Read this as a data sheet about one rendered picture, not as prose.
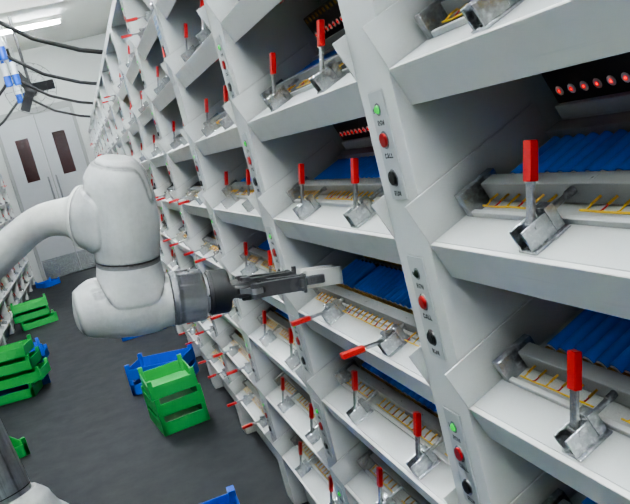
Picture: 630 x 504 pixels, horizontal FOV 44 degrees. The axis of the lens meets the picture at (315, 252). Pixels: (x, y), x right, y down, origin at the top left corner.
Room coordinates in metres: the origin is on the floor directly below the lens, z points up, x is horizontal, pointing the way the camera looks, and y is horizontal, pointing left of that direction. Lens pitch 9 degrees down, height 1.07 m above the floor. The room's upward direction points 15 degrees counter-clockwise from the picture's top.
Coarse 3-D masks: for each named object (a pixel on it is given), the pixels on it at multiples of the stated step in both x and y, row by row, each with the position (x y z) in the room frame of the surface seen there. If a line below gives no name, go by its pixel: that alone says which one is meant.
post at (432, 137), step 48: (384, 0) 0.82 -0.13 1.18; (384, 96) 0.84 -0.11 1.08; (480, 96) 0.84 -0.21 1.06; (528, 96) 0.85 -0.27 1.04; (432, 144) 0.82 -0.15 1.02; (480, 144) 0.84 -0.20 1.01; (384, 192) 0.90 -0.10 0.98; (432, 288) 0.83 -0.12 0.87; (480, 288) 0.83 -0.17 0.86; (480, 336) 0.82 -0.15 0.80; (432, 384) 0.90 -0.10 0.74; (480, 432) 0.82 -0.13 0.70; (480, 480) 0.82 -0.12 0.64; (528, 480) 0.83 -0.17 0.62
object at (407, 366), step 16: (336, 256) 1.51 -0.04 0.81; (352, 256) 1.52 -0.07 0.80; (304, 304) 1.49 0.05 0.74; (320, 304) 1.44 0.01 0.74; (320, 320) 1.36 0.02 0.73; (352, 320) 1.26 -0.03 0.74; (368, 320) 1.22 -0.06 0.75; (336, 336) 1.28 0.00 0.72; (352, 336) 1.20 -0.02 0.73; (368, 336) 1.16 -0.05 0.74; (368, 352) 1.11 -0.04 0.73; (400, 352) 1.04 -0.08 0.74; (416, 352) 0.90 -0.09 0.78; (384, 368) 1.09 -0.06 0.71; (400, 368) 1.00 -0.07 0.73; (416, 368) 0.97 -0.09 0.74; (416, 384) 0.97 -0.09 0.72; (432, 400) 0.95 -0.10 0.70
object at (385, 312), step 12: (324, 288) 1.43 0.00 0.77; (336, 288) 1.38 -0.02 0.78; (348, 300) 1.30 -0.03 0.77; (360, 300) 1.25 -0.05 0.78; (372, 300) 1.22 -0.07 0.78; (348, 312) 1.28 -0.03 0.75; (360, 312) 1.24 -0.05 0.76; (372, 312) 1.20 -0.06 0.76; (384, 312) 1.14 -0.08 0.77; (396, 312) 1.11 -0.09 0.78; (372, 324) 1.17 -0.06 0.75; (408, 324) 1.05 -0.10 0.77
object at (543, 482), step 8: (544, 472) 0.83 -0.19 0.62; (536, 480) 0.83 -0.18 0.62; (544, 480) 0.83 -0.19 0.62; (552, 480) 0.83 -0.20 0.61; (528, 488) 0.82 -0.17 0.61; (536, 488) 0.83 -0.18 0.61; (544, 488) 0.83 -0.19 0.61; (552, 488) 0.83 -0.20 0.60; (560, 488) 0.83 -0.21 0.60; (568, 488) 0.84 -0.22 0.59; (520, 496) 0.82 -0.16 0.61; (528, 496) 0.82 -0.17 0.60; (536, 496) 0.83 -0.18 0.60; (544, 496) 0.83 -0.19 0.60; (552, 496) 0.82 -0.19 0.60; (560, 496) 0.81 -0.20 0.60; (568, 496) 0.84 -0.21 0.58; (576, 496) 0.83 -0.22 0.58; (584, 496) 0.83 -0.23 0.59
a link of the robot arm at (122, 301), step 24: (96, 264) 1.21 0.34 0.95; (144, 264) 1.19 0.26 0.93; (96, 288) 1.19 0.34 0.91; (120, 288) 1.18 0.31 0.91; (144, 288) 1.19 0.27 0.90; (168, 288) 1.22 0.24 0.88; (96, 312) 1.18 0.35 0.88; (120, 312) 1.18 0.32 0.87; (144, 312) 1.19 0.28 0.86; (168, 312) 1.21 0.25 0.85; (96, 336) 1.20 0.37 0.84; (120, 336) 1.21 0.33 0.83
